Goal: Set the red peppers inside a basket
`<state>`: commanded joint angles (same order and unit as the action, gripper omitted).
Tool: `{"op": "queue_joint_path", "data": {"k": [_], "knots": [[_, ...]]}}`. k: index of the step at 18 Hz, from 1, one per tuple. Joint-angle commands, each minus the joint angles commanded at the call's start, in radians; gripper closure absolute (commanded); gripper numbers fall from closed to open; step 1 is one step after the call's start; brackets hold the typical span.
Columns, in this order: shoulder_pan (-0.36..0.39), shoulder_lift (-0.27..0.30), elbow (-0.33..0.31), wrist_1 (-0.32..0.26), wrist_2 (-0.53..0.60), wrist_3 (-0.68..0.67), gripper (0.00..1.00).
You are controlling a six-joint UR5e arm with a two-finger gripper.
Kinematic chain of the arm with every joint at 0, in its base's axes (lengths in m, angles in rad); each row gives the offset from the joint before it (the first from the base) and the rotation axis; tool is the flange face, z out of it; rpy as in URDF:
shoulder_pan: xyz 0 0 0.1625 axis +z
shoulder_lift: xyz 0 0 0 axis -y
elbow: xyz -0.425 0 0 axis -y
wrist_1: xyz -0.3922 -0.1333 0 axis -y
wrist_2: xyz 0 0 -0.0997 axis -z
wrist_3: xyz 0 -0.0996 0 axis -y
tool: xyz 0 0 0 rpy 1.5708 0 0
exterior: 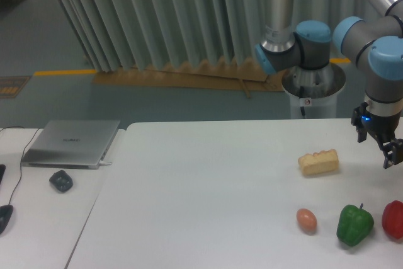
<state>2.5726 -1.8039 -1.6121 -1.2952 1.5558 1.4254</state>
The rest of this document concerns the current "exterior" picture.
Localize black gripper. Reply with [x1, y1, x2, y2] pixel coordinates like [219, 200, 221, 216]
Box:
[351, 102, 403, 169]

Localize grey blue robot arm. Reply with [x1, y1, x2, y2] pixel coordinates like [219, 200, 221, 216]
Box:
[255, 0, 402, 168]

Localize yellow bread loaf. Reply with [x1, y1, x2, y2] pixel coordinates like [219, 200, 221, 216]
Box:
[298, 149, 339, 176]

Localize red bell pepper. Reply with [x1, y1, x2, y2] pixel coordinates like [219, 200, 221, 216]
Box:
[382, 200, 402, 239]

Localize green bell pepper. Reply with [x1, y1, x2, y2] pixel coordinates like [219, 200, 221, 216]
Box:
[336, 203, 374, 247]

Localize brown egg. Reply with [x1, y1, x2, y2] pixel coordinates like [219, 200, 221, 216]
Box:
[296, 209, 317, 232]

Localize brown cardboard sheet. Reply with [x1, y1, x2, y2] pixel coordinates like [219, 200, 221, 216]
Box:
[93, 57, 283, 98]

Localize grey-green pleated curtain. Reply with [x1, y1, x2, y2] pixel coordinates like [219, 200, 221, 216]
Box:
[42, 0, 268, 72]

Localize silver closed laptop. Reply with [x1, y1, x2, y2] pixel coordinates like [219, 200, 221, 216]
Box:
[21, 120, 120, 169]

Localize black keyboard edge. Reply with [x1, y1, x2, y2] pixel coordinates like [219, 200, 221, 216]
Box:
[0, 164, 6, 184]

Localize black computer mouse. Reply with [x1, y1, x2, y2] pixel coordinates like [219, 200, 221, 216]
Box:
[0, 205, 14, 234]

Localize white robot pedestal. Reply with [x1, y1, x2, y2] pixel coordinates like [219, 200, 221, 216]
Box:
[281, 63, 346, 119]

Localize white laptop cable plug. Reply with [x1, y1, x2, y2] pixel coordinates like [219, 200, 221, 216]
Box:
[99, 161, 112, 167]

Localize black mouse cable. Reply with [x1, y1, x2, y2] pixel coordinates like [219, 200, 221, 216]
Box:
[0, 126, 45, 207]

